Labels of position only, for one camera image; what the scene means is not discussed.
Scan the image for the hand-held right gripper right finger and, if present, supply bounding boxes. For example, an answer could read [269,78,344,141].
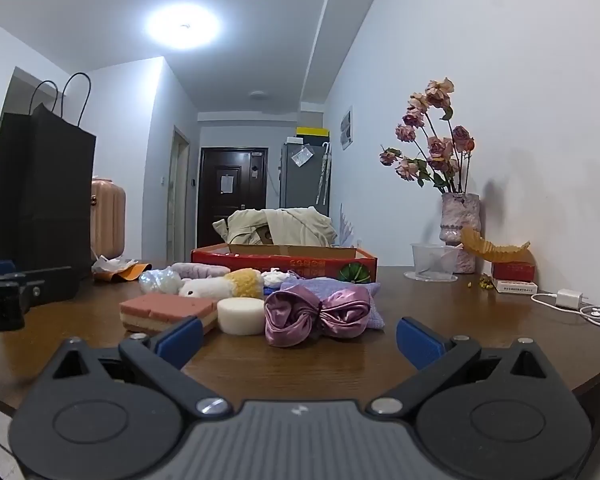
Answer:
[369,316,549,418]

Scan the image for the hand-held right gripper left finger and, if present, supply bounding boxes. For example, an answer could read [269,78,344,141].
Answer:
[52,316,232,418]

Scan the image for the pink layered sponge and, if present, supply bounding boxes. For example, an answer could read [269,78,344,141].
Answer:
[119,295,219,337]

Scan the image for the white round sponge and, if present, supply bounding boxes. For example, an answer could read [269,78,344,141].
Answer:
[216,297,266,337]

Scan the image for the clear plastic bagged item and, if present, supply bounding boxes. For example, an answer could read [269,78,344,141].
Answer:
[138,267,182,295]

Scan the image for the white and yellow plush toy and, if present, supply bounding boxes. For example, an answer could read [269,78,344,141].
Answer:
[178,268,264,302]

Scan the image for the purple towel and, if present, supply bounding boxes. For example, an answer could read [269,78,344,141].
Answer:
[279,279,384,332]

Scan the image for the pink satin scrunchie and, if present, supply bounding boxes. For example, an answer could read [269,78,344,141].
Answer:
[264,282,372,349]

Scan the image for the small white soft item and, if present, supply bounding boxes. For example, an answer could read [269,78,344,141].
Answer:
[261,269,295,290]

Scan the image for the red cardboard box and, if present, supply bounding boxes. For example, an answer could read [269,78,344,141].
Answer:
[190,243,379,284]

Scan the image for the crumpled white and orange wrapper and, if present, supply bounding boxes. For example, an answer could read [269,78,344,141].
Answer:
[91,255,154,284]

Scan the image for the clear plastic cup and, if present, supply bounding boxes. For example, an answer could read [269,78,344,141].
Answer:
[404,243,462,282]

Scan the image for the black paper bag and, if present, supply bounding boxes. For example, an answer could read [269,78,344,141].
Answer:
[0,72,97,283]

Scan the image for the pink suitcase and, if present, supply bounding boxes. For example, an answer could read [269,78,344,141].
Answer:
[90,177,127,262]

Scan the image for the flat white box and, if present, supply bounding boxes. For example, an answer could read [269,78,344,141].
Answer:
[494,279,539,294]

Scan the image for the yellow foam fruit net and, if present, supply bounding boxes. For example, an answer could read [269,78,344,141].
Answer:
[460,226,531,264]

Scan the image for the small red box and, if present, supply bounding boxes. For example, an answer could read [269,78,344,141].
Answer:
[490,261,536,282]

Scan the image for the pink patterned vase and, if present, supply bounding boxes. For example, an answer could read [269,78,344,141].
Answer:
[439,192,481,275]

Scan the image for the white spiky decoration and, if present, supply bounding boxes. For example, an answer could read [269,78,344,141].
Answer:
[337,203,362,249]

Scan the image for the beige jacket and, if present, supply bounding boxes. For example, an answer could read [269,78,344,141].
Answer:
[212,207,339,249]

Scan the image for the dark entrance door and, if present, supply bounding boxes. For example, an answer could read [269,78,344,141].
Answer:
[198,147,270,249]

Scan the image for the white charger plug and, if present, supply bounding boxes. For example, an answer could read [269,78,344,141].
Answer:
[554,288,584,311]

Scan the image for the white folded umbrella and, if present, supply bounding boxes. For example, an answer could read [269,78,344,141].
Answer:
[315,142,332,206]

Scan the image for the grey cabinet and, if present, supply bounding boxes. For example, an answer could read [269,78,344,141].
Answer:
[279,139,331,209]

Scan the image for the yellow and black box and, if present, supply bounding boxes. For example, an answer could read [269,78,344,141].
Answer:
[295,126,330,144]

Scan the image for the round ceiling light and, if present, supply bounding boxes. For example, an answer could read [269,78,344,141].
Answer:
[146,4,222,52]

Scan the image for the side room door frame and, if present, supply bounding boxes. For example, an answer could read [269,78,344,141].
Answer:
[166,127,191,262]

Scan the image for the white charging cable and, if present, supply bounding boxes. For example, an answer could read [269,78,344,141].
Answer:
[531,292,600,334]

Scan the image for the white wall panel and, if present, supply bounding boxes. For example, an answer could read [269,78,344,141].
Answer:
[339,105,355,151]

